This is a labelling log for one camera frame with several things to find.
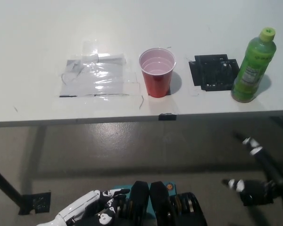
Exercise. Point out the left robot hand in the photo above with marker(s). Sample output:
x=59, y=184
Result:
x=85, y=204

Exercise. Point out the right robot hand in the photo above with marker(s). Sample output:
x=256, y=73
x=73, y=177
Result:
x=257, y=191

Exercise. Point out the green tea plastic bottle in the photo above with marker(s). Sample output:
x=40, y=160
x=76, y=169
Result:
x=252, y=70

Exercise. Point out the black and teal robot torso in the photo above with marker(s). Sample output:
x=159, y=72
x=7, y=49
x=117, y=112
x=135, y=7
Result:
x=160, y=202

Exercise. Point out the red plastic cup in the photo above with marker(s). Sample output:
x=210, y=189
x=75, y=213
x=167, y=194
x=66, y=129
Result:
x=159, y=84

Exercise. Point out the black floor tape patch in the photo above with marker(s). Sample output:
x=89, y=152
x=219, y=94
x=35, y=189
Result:
x=37, y=202

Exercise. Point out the black table leg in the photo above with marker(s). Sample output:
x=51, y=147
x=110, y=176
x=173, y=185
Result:
x=4, y=183

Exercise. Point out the short black tape strip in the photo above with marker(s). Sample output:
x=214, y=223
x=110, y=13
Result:
x=167, y=116

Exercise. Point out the black tape square marker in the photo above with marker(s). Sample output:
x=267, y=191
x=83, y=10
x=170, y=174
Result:
x=202, y=77

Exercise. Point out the taped clear plastic sheet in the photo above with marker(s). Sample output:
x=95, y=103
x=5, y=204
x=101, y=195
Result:
x=89, y=77

